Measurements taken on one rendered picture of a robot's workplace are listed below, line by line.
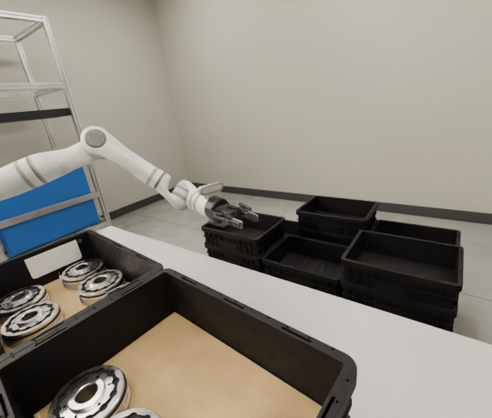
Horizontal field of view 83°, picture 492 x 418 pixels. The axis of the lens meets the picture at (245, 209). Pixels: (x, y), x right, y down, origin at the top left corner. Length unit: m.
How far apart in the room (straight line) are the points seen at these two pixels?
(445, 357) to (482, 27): 2.57
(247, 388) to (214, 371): 0.06
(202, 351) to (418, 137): 2.75
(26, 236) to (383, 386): 2.59
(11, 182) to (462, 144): 2.98
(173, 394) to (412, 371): 0.46
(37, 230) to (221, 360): 2.42
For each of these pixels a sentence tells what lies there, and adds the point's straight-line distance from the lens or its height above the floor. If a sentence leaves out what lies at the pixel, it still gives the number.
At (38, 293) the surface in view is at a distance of 0.86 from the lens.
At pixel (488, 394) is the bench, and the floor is 0.70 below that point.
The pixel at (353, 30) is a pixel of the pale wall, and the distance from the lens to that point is 3.15.
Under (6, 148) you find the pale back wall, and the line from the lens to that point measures 3.60.
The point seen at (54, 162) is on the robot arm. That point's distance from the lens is 1.04.
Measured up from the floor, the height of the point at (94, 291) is 0.86.
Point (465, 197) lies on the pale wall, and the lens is 3.15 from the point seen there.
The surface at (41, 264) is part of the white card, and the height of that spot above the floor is 0.89.
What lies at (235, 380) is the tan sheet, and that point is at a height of 0.83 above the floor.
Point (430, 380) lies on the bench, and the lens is 0.71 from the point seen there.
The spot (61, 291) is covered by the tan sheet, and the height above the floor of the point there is 0.83.
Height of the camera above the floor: 1.23
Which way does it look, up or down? 21 degrees down
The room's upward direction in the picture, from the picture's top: 7 degrees counter-clockwise
